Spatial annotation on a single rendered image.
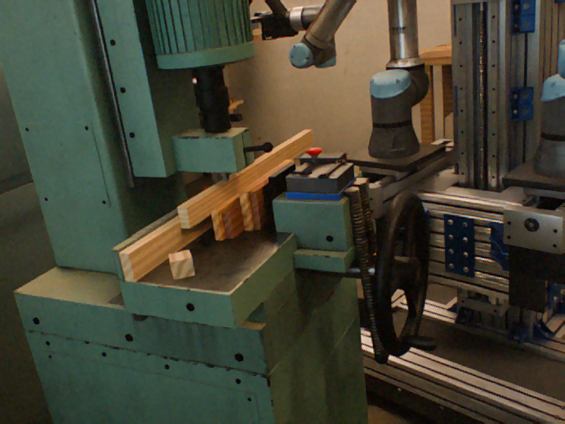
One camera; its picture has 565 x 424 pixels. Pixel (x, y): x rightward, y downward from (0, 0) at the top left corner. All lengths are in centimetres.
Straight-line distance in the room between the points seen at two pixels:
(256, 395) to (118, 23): 69
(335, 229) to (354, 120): 369
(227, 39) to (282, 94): 389
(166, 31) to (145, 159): 25
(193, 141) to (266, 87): 387
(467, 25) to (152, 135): 92
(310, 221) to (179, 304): 27
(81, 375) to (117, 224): 32
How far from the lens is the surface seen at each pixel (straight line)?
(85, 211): 125
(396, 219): 97
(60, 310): 125
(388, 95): 173
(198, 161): 113
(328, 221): 102
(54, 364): 135
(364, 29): 455
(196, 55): 103
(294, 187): 103
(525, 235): 147
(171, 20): 104
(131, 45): 112
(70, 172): 124
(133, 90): 113
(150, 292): 96
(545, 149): 155
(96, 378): 128
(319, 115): 480
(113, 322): 116
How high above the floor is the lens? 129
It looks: 20 degrees down
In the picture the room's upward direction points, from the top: 7 degrees counter-clockwise
